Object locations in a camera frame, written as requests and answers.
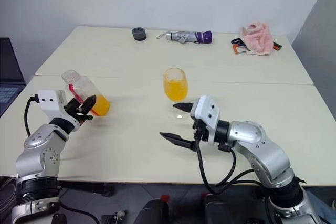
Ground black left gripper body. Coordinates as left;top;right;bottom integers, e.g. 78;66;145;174
64;98;95;126

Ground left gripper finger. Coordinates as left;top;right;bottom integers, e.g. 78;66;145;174
78;94;97;115

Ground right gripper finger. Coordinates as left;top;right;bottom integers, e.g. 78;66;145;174
159;131;197;153
172;101;196;114

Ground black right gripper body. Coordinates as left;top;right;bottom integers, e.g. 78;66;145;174
192;118;211;144

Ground clear bottle with orange drink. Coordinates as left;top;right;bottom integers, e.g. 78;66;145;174
61;69;111;118

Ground clear wine glass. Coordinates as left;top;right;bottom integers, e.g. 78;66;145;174
162;67;190;123

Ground grey purple folded umbrella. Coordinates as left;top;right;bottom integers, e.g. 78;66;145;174
156;30;214;45

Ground dark rounded shape red mark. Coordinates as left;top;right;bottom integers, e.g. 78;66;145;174
138;194;173;224

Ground dark laptop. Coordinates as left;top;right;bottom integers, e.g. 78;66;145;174
0;37;26;118

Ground orange black hacksaw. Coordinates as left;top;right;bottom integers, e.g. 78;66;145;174
233;41;284;57

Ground pink fluffy towel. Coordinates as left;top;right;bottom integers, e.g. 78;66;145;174
239;21;274;57

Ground blue fabric item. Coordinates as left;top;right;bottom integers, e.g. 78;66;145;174
306;186;336;210

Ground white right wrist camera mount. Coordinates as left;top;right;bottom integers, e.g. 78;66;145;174
189;94;224;146

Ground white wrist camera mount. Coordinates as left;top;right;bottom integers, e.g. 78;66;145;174
37;89;80;131
189;94;224;146

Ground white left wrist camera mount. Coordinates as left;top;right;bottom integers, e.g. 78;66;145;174
37;89;80;131

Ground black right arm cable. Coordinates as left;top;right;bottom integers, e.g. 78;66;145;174
193;140;265;196

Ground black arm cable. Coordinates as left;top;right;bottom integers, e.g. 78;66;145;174
23;94;106;218
193;140;265;196

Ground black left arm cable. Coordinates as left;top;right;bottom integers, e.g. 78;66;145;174
23;94;106;218

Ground black blue strap loop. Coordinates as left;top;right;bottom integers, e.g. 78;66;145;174
230;37;246;47

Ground white floor cables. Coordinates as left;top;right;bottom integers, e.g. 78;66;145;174
0;176;18;204

